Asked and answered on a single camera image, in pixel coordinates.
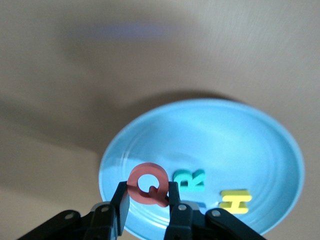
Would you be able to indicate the green foam letter R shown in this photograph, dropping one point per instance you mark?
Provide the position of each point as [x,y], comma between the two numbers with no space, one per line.
[187,183]

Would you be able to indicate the yellow foam letter H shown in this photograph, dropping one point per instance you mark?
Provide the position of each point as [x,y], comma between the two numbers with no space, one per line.
[236,201]

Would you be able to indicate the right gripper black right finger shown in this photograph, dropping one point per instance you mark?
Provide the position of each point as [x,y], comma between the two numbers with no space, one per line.
[181,215]

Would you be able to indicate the blue foam letter W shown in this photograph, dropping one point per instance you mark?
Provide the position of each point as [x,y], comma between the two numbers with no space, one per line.
[201,205]

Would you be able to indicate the red foam letter Q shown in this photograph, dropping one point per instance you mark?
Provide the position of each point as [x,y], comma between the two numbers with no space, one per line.
[133,185]

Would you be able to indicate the blue plate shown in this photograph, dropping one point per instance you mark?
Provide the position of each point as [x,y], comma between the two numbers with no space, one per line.
[225,140]

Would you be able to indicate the brown table cover sheet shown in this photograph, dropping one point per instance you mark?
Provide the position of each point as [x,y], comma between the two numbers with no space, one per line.
[75,75]

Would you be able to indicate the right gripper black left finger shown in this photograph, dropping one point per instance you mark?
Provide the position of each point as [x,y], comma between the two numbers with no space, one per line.
[110,217]

